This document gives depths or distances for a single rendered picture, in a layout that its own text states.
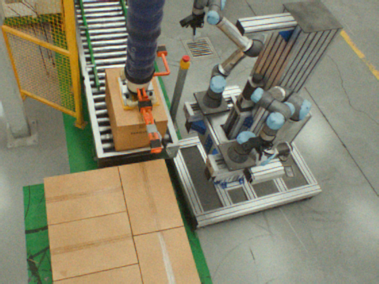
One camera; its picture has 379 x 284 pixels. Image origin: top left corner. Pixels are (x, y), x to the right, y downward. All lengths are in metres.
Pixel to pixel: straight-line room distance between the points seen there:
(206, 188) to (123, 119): 1.10
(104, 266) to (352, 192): 2.67
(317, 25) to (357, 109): 2.92
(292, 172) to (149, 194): 1.51
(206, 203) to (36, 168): 1.65
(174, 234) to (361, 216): 2.06
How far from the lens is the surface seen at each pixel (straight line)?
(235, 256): 3.55
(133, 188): 3.00
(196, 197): 3.40
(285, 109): 1.97
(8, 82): 3.30
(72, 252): 2.83
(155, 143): 2.56
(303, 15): 2.27
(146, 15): 2.33
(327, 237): 3.97
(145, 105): 2.74
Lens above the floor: 3.25
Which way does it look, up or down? 55 degrees down
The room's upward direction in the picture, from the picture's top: 9 degrees clockwise
